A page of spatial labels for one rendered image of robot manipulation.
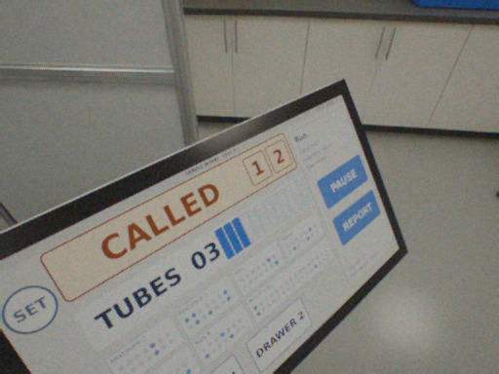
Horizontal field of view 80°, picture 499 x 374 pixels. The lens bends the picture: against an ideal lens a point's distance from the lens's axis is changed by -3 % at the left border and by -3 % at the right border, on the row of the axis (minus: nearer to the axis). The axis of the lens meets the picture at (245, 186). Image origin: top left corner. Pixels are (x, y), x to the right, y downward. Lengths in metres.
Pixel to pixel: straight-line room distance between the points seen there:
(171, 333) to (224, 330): 0.06
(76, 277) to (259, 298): 0.20
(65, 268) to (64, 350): 0.07
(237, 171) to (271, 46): 1.93
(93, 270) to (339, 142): 0.36
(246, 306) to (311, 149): 0.22
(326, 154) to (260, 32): 1.83
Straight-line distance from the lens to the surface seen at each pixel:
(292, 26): 2.22
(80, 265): 0.33
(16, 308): 0.34
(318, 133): 0.45
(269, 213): 0.38
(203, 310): 0.36
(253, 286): 0.38
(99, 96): 1.10
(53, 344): 0.34
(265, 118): 0.40
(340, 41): 2.28
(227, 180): 0.36
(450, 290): 1.87
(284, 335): 0.43
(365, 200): 0.50
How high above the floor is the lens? 1.40
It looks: 44 degrees down
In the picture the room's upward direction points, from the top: straight up
